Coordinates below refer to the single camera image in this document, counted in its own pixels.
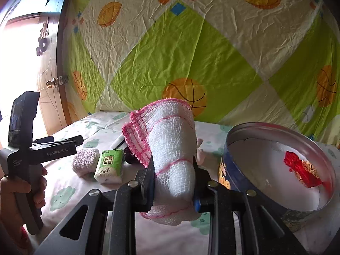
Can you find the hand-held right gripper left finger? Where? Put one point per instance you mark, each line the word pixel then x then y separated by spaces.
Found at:
pixel 151 188

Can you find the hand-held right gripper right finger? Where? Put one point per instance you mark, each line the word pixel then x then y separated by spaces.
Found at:
pixel 197 204

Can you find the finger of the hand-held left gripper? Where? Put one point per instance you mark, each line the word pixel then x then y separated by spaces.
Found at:
pixel 43 139
pixel 74 140

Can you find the dark purple scrunchie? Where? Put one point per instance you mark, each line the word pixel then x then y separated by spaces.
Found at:
pixel 130 157

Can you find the white gauze cloth pink trim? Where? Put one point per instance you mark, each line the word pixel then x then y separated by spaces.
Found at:
pixel 172 151

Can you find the green tissue pack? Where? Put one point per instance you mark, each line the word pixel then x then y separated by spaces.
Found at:
pixel 109 166

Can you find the round metal tin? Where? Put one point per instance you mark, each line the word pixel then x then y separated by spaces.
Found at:
pixel 265 159

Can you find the person's left hand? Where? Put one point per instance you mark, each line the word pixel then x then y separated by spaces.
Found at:
pixel 12 199

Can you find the pale rolled towel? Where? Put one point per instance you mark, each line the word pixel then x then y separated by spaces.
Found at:
pixel 85 162

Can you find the wooden door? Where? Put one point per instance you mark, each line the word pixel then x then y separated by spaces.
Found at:
pixel 50 103

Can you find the brass door knob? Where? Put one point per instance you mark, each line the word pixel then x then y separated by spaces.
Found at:
pixel 55 82

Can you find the cloud print bed sheet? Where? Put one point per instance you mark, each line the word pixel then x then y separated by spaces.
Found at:
pixel 79 204

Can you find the purple door decoration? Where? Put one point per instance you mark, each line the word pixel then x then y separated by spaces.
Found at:
pixel 43 37

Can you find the red pouch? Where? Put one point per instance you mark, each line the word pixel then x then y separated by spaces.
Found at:
pixel 301 170

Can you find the basketball print sheet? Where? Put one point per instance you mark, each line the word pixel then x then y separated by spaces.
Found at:
pixel 186 45

